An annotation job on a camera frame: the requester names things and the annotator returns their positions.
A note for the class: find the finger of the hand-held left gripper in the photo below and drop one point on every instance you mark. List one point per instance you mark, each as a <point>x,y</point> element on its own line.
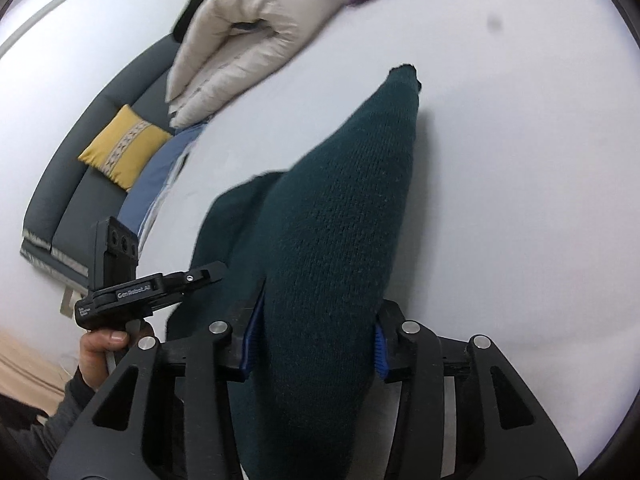
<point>195,280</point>

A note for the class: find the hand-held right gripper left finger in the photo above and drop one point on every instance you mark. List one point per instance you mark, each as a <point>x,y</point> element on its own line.
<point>251,345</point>

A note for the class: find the person's left forearm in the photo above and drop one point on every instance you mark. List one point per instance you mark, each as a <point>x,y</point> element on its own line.
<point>55,415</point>

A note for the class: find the dark green knit sweater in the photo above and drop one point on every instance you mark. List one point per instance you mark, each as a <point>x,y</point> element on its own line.
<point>330,240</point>

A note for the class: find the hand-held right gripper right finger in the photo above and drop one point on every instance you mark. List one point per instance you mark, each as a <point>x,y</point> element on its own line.
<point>380,352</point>

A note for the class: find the blue blanket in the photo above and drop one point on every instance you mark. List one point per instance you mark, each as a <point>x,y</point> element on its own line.
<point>150,185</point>

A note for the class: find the grey-blue sofa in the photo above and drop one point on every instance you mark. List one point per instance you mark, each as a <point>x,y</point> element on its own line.
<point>65,195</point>

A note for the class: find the bed with white sheet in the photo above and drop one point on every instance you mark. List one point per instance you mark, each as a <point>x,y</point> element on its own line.
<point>500,160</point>

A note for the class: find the person's left hand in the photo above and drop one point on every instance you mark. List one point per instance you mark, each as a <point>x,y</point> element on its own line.
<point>97,355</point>

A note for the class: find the beige folded duvet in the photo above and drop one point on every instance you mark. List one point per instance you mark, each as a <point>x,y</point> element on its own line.
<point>240,60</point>

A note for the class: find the yellow patterned pillow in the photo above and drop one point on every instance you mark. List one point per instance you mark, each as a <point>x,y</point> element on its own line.
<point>122,147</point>

